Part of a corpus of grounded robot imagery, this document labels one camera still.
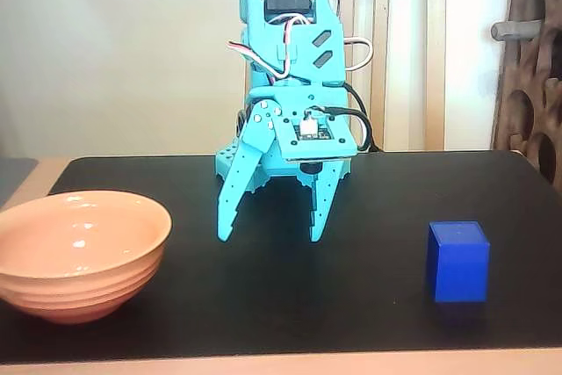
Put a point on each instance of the cyan gripper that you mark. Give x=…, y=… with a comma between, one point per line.
x=287, y=108

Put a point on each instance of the blue cube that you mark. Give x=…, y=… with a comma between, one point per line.
x=461, y=269

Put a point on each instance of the cyan robot arm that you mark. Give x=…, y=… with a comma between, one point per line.
x=325, y=19

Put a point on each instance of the orange bowl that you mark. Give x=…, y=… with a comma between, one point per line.
x=83, y=261

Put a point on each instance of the black table mat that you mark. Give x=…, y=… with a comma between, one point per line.
x=263, y=296

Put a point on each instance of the cyan wrist camera mount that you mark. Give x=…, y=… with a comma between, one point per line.
x=338, y=140

